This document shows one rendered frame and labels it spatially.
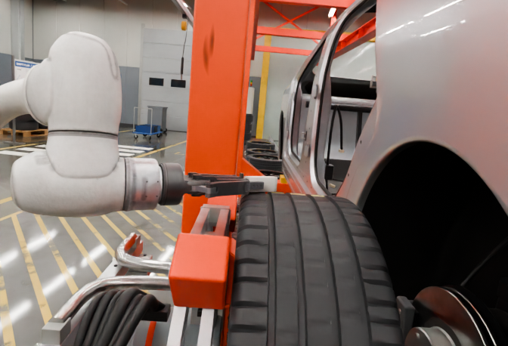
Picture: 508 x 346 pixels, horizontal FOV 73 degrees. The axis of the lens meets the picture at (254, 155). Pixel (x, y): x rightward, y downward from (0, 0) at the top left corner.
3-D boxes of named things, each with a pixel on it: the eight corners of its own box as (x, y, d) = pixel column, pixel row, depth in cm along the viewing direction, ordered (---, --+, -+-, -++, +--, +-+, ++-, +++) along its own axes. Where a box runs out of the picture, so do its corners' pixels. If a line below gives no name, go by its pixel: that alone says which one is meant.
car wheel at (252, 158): (265, 165, 625) (267, 152, 621) (292, 173, 576) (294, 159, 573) (237, 168, 581) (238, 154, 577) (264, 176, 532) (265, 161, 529)
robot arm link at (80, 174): (125, 219, 53) (128, 134, 54) (1, 224, 46) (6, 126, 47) (118, 212, 63) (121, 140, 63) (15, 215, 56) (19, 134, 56)
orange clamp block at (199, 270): (224, 310, 50) (226, 282, 44) (171, 307, 50) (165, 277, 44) (229, 267, 56) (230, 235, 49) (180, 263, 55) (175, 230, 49)
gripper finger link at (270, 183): (245, 176, 68) (246, 177, 67) (276, 177, 71) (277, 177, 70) (243, 191, 68) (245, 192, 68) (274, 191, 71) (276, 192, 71)
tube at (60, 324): (172, 354, 51) (176, 287, 49) (41, 344, 51) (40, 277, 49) (192, 290, 68) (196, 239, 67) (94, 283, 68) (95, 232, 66)
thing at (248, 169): (296, 202, 309) (301, 164, 304) (238, 197, 308) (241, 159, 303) (294, 197, 325) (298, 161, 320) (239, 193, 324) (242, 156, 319)
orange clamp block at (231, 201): (235, 220, 85) (238, 189, 90) (203, 218, 85) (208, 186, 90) (234, 233, 90) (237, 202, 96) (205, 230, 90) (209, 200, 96)
